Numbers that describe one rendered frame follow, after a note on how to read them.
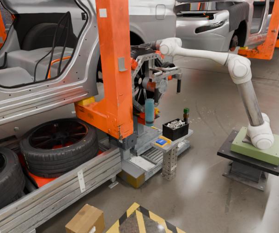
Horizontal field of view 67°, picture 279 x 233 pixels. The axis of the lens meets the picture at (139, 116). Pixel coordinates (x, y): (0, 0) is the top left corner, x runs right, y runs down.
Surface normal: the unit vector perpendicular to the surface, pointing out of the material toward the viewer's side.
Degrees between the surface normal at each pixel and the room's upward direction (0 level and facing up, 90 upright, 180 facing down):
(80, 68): 90
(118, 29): 90
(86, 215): 0
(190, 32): 87
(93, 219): 0
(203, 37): 89
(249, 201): 0
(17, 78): 55
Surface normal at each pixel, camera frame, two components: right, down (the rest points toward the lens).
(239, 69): -0.36, 0.34
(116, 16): 0.73, 0.29
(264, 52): -0.69, 0.33
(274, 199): -0.02, -0.90
